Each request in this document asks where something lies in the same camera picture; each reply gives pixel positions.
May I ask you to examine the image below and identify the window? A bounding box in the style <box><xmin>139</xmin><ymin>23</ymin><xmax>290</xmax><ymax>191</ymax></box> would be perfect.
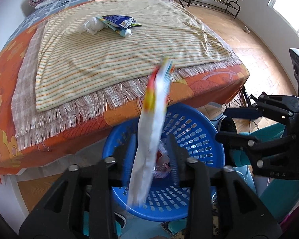
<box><xmin>268</xmin><ymin>0</ymin><xmax>299</xmax><ymax>41</ymax></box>

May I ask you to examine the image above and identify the person's black shoe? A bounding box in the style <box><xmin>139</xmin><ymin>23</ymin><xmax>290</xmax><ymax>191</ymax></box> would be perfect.
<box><xmin>219</xmin><ymin>117</ymin><xmax>238</xmax><ymax>136</ymax></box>

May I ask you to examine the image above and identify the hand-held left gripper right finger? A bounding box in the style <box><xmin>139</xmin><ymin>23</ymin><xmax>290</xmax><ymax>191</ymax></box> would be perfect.
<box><xmin>164</xmin><ymin>134</ymin><xmax>282</xmax><ymax>239</ymax></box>

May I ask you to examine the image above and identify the long white snack wrapper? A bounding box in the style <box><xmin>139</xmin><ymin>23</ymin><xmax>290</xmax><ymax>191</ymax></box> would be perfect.
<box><xmin>126</xmin><ymin>57</ymin><xmax>176</xmax><ymax>207</ymax></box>

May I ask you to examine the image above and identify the yellow striped cloth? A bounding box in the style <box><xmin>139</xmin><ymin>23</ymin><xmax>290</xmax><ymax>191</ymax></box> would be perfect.
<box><xmin>35</xmin><ymin>0</ymin><xmax>233</xmax><ymax>112</ymax></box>

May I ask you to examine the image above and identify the white squeeze tube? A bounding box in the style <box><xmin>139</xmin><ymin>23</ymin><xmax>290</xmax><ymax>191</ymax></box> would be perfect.
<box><xmin>115</xmin><ymin>28</ymin><xmax>132</xmax><ymax>38</ymax></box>

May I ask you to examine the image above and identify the orange floral blanket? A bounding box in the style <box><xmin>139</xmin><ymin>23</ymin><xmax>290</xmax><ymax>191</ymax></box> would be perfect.
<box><xmin>0</xmin><ymin>0</ymin><xmax>250</xmax><ymax>181</ymax></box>

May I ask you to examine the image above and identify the person's teal trouser leg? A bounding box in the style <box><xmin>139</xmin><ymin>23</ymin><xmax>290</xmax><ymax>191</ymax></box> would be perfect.
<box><xmin>235</xmin><ymin>123</ymin><xmax>299</xmax><ymax>223</ymax></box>

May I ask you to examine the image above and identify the blue and white packet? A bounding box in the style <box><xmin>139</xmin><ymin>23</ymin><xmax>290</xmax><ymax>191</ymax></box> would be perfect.
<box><xmin>101</xmin><ymin>15</ymin><xmax>135</xmax><ymax>29</ymax></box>

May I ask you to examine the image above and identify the black and white sneaker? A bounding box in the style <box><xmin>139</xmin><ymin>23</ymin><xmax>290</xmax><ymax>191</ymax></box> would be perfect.
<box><xmin>114</xmin><ymin>213</ymin><xmax>127</xmax><ymax>230</ymax></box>

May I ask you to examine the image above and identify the white crumpled plastic bag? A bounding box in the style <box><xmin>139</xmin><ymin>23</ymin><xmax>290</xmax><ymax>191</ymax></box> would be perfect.
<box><xmin>78</xmin><ymin>17</ymin><xmax>104</xmax><ymax>35</ymax></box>

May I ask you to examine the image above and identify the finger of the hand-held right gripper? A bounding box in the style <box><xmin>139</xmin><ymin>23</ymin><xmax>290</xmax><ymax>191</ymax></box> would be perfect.
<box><xmin>215</xmin><ymin>131</ymin><xmax>299</xmax><ymax>180</ymax></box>
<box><xmin>224</xmin><ymin>92</ymin><xmax>299</xmax><ymax>125</ymax></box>

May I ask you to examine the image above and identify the red cardboard box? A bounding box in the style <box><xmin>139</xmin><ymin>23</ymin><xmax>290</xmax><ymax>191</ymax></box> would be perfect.
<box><xmin>153</xmin><ymin>151</ymin><xmax>171</xmax><ymax>179</ymax></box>

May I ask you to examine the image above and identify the blue checked bed sheet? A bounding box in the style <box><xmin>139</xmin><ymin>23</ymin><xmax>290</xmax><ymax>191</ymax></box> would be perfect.
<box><xmin>5</xmin><ymin>0</ymin><xmax>132</xmax><ymax>39</ymax></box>

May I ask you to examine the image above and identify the checked fringed cloth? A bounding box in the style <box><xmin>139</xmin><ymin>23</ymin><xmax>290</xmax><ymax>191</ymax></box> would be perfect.
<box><xmin>11</xmin><ymin>20</ymin><xmax>242</xmax><ymax>150</ymax></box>

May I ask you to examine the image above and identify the blue plastic basket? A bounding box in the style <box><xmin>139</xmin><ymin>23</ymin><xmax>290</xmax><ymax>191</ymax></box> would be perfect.
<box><xmin>102</xmin><ymin>103</ymin><xmax>226</xmax><ymax>221</ymax></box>

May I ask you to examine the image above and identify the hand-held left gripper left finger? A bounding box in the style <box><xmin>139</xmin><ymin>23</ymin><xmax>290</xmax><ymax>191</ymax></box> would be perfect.
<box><xmin>19</xmin><ymin>139</ymin><xmax>140</xmax><ymax>239</ymax></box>

